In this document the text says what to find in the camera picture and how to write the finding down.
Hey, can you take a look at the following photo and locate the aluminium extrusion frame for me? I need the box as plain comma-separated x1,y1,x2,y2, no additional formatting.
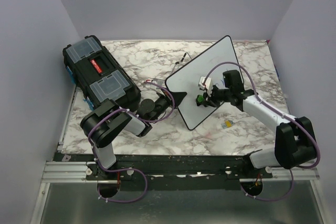
31,87,90,224

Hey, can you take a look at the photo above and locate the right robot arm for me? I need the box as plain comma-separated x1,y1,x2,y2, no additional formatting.
196,70,318,178

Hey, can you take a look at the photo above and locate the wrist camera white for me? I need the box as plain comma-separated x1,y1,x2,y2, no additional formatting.
150,78,164,93
198,77,214,97

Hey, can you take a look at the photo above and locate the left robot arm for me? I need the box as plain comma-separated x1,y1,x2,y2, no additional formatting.
80,92,187,179

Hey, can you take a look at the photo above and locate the yellow grey small connector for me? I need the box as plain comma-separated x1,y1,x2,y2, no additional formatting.
221,120,234,129

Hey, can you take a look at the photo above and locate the green black whiteboard eraser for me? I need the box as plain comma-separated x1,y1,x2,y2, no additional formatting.
196,94,206,106

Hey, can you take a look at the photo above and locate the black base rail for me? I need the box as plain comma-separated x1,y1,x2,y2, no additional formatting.
53,152,272,191

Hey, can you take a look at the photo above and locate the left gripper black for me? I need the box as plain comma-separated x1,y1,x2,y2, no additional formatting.
150,88,188,123

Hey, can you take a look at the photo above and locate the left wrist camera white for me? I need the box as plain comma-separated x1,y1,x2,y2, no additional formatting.
150,78,164,93

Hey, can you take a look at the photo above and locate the black plastic toolbox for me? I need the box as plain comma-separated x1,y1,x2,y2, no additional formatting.
62,35,141,112

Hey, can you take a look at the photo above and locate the white whiteboard black frame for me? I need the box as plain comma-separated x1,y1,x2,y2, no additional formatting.
165,35,238,131

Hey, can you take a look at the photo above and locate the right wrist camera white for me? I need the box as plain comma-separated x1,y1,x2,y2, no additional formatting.
198,77,214,97

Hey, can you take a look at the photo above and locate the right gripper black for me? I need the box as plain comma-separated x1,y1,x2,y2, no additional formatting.
201,85,232,108

